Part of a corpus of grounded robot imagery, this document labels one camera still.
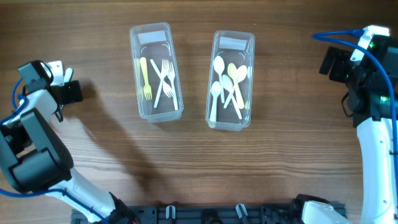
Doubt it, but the yellow plastic fork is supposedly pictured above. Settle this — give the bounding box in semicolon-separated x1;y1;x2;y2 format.
139;57;152;101

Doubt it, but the white plastic fork crossing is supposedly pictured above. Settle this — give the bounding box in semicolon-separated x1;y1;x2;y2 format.
150;59;173;98

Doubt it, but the clear plastic fork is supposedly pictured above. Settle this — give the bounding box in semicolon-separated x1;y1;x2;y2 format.
154;60;169;108

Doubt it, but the white plastic spoon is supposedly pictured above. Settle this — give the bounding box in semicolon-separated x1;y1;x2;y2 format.
213;55;225;103
223;65;248;110
210;81;221;122
222;75;242;119

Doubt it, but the white plastic knife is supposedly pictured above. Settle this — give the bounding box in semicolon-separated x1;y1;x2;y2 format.
167;62;178;111

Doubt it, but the yellow plastic spoon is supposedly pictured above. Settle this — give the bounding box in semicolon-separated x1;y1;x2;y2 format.
226;63;245;110

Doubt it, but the white plastic fork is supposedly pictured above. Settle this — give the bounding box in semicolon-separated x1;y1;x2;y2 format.
63;68;73;83

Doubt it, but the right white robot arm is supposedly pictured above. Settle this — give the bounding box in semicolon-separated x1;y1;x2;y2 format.
312;29;397;223

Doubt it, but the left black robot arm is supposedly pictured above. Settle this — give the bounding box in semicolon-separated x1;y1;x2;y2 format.
1;60;140;223

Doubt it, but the left clear plastic container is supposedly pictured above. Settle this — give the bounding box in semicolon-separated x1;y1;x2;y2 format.
129;22;183;123

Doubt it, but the clear plastic container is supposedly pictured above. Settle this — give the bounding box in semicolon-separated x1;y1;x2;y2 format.
129;22;183;123
205;30;255;131

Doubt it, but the right clear plastic container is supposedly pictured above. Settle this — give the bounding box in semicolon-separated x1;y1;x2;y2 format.
205;30;255;131

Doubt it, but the left blue cable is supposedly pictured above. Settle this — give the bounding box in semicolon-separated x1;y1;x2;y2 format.
0;77;109;224

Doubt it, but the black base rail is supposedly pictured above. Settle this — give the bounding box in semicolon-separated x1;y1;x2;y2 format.
130;204;301;224

